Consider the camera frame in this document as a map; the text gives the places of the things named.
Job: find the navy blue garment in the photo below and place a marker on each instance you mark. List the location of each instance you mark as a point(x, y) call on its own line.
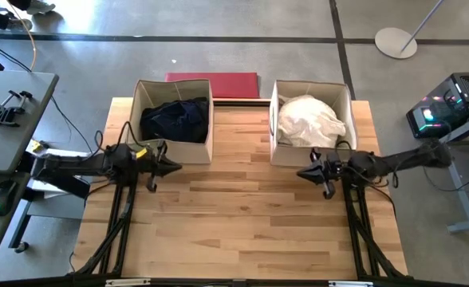
point(174, 119)

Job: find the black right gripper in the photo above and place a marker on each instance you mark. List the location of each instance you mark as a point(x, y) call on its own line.
point(338, 167)

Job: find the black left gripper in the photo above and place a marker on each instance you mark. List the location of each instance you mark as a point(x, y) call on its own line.
point(128, 163)

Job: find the beige fabric box with label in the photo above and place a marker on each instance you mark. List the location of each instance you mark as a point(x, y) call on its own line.
point(298, 157)

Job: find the silver metal bracket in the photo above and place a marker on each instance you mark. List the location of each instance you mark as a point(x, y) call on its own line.
point(350, 284)
point(127, 282)

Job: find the white cardboard box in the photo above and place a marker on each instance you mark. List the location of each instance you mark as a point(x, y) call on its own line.
point(45, 187)

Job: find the black computer mouse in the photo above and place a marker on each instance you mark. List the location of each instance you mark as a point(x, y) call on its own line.
point(3, 197)

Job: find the black metal rig frame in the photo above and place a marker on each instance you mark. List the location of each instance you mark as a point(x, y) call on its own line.
point(117, 223)

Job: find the black desk clamp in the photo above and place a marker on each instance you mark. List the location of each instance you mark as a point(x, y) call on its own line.
point(8, 113)

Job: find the small yellow object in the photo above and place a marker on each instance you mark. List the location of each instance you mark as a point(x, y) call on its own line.
point(36, 146)

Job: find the white lace garment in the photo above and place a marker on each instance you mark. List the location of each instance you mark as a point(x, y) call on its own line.
point(310, 121)

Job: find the grey metal table frame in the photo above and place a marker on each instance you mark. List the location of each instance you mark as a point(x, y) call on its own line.
point(462, 195)

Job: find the person's shoe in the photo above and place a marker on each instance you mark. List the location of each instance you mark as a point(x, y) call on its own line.
point(19, 24)
point(41, 7)

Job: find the beige fabric storage box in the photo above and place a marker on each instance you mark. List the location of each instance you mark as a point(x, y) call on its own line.
point(190, 153)

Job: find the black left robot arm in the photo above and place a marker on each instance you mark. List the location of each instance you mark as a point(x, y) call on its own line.
point(71, 163)

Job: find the grey round-base stand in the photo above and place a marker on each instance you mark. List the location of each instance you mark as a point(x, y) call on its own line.
point(394, 42)

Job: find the black desk leg frame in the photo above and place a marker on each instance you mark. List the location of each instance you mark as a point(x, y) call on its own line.
point(71, 187)

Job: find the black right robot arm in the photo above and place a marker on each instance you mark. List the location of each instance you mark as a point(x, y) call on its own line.
point(402, 161)

